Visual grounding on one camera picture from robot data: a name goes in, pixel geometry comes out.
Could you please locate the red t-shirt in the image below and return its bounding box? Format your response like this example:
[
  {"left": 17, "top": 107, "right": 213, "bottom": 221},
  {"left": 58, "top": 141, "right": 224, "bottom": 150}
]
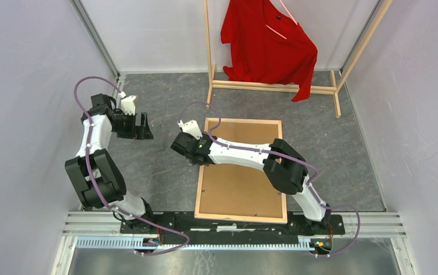
[{"left": 221, "top": 1, "right": 318, "bottom": 102}]

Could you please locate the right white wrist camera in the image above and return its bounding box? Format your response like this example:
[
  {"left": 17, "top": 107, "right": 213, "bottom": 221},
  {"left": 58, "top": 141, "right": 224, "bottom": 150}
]
[{"left": 177, "top": 120, "right": 203, "bottom": 140}]

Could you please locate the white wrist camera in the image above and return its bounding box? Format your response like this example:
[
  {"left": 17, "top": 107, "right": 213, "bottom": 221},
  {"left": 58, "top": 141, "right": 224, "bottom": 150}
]
[
  {"left": 177, "top": 120, "right": 203, "bottom": 140},
  {"left": 119, "top": 92, "right": 137, "bottom": 115}
]

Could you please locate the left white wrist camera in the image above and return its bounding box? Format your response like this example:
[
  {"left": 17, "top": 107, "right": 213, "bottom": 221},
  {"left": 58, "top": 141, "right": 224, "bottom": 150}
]
[{"left": 119, "top": 92, "right": 137, "bottom": 115}]

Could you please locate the brown cardboard backing board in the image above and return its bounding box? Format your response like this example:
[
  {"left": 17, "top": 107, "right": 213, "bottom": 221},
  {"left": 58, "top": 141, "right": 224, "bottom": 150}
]
[{"left": 194, "top": 118, "right": 287, "bottom": 223}]

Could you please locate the wooden picture frame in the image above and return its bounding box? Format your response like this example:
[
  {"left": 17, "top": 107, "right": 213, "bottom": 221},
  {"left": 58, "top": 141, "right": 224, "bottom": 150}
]
[{"left": 194, "top": 117, "right": 289, "bottom": 225}]

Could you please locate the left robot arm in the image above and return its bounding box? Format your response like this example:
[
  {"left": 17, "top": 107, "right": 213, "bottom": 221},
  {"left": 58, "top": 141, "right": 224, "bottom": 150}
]
[{"left": 65, "top": 93, "right": 156, "bottom": 234}]

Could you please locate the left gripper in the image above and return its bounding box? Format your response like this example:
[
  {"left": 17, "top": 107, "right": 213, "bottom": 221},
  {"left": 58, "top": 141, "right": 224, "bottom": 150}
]
[{"left": 111, "top": 111, "right": 153, "bottom": 140}]

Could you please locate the pink clothes hanger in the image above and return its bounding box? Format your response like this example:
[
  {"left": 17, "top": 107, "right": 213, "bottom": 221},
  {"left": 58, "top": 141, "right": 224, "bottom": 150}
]
[{"left": 266, "top": 0, "right": 298, "bottom": 40}]

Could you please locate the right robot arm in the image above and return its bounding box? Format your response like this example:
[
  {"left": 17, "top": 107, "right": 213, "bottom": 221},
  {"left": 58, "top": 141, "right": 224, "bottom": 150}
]
[{"left": 170, "top": 132, "right": 331, "bottom": 234}]

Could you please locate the wooden clothes rack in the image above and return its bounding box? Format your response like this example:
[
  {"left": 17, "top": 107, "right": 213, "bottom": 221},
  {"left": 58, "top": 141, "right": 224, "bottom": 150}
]
[{"left": 202, "top": 0, "right": 393, "bottom": 118}]

